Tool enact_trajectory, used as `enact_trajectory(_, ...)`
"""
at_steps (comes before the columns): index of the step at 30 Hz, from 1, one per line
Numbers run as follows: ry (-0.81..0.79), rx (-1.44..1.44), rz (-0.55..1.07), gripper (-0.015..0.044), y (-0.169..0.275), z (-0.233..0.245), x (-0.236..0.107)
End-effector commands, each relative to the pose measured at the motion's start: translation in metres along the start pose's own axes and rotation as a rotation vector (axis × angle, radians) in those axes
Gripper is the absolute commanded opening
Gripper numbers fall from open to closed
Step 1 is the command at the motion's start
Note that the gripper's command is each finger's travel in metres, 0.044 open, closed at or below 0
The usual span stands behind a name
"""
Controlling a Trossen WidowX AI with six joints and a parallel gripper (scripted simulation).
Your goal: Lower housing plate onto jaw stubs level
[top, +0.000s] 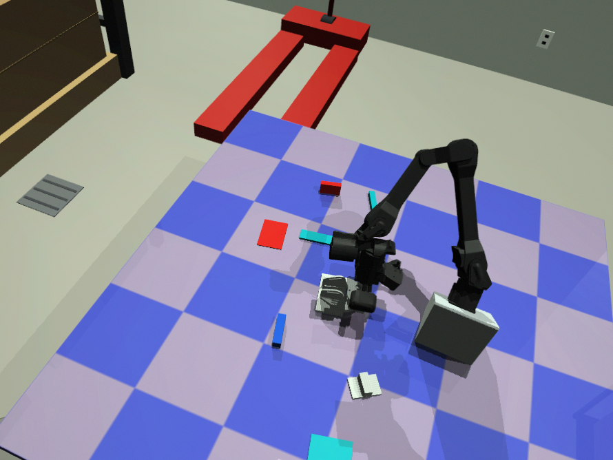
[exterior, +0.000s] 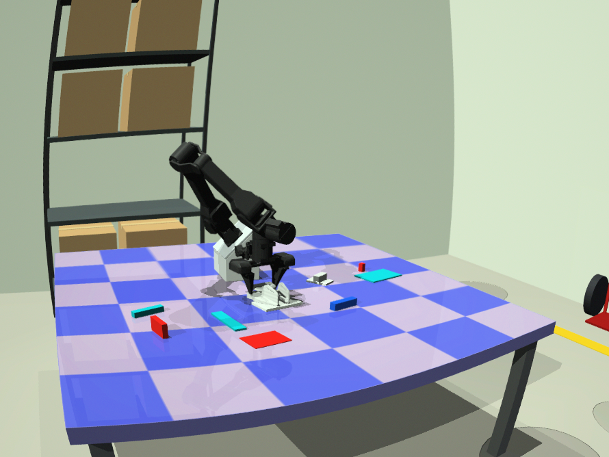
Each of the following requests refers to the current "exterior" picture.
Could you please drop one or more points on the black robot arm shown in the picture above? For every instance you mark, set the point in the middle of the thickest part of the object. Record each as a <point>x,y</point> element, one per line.
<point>244,204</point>

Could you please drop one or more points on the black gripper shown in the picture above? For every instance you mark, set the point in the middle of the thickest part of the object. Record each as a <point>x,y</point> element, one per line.
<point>262,255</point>

